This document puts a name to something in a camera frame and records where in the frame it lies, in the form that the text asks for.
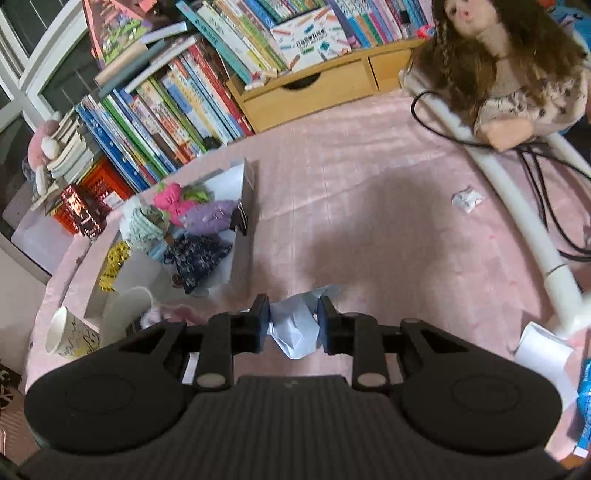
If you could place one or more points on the green gingham scrunchie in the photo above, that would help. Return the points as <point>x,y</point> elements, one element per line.
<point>143,226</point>

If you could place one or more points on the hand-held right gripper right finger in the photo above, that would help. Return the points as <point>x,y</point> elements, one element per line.
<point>324,325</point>

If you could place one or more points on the white board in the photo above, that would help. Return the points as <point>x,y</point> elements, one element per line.
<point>32,235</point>

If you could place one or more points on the brown haired doll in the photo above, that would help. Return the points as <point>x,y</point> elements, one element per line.
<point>461,60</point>

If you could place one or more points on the black patterned cloth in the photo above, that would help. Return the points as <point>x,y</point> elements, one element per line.
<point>9,387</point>

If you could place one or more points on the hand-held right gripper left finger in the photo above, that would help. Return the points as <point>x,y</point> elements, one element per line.
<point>264,323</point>

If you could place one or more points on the green flat hardcover book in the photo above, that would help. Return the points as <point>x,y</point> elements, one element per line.
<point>138,64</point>

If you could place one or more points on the row of slim paperbacks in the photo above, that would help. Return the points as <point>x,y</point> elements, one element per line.
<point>364,18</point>

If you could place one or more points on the row of tall children's books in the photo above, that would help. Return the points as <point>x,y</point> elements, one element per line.
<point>161,115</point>

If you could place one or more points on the pink scrunchie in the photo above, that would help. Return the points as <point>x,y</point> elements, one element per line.
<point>171,201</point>

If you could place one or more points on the crumpled white paper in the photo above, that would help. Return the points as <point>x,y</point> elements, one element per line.
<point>467,199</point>

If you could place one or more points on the bright green scrunchie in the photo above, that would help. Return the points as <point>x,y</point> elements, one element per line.
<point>198,194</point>

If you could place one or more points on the white shallow cardboard tray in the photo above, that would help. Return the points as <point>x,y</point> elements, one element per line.
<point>138,274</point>

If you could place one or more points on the blue cat plush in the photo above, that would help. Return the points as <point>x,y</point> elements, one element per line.
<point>572,11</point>

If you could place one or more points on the yellow crochet scrunchie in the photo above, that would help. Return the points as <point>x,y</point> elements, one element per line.
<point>111,265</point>

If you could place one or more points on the black binder clip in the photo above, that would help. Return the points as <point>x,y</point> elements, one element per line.
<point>241,220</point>

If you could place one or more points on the yellow patterned paper cup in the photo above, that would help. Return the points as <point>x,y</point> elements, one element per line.
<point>74,341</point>

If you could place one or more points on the purple fabric scrunchie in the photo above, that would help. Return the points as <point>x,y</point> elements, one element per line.
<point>207,217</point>

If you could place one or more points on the pink plush rabbit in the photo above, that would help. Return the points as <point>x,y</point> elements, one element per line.
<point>39,143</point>

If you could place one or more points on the pencil print box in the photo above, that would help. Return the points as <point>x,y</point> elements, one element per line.
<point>309,39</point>

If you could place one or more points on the blue plastic packet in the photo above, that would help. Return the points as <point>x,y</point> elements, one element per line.
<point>585,406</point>

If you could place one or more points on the wooden drawer organizer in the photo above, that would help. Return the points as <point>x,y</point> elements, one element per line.
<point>300,101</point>

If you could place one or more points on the white window frame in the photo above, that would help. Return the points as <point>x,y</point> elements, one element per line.
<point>46,69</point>

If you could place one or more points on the red plastic crate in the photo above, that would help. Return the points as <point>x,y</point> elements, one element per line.
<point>64,220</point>
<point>104,180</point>

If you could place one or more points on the light blue paper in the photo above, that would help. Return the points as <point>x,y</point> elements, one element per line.
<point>293,323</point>

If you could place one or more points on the stack of grey books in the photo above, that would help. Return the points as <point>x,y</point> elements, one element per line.
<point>74,157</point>

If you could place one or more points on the dark blue patterned pouch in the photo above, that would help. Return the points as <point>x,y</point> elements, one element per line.
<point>196,258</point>

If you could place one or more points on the white paper roll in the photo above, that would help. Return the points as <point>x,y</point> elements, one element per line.
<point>542,355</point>

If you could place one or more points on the white tube stand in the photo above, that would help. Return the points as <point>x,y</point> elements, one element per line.
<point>508,184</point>

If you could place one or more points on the pink quilted tablecloth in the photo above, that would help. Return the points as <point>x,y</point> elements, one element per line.
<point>369,207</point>

